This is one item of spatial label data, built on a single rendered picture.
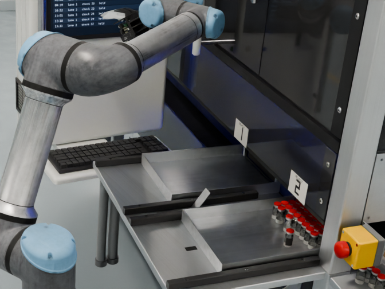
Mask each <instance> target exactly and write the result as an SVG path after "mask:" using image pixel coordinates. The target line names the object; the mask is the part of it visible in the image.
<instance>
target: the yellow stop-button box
mask: <svg viewBox="0 0 385 289"><path fill-rule="evenodd" d="M340 241H345V242H346V243H347V244H348V246H349V256H348V257H347V258H345V259H344V260H345V261H346V262H347V263H348V264H349V265H350V266H351V267H352V268H353V269H354V270H356V269H360V268H367V267H372V266H374V267H375V266H379V265H380V261H381V257H382V253H383V248H384V243H385V239H384V238H383V237H382V236H381V235H380V234H378V232H376V231H375V230H374V229H373V228H372V227H371V226H369V225H368V224H364V225H359V226H352V227H347V228H343V230H342V234H341V239H340Z"/></svg>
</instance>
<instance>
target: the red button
mask: <svg viewBox="0 0 385 289"><path fill-rule="evenodd" d="M334 252H335V255H336V256H337V257H338V258H339V259H345V258H347V257H348V256H349V246H348V244H347V243H346V242H345V241H338V242H336V243H335V245H334Z"/></svg>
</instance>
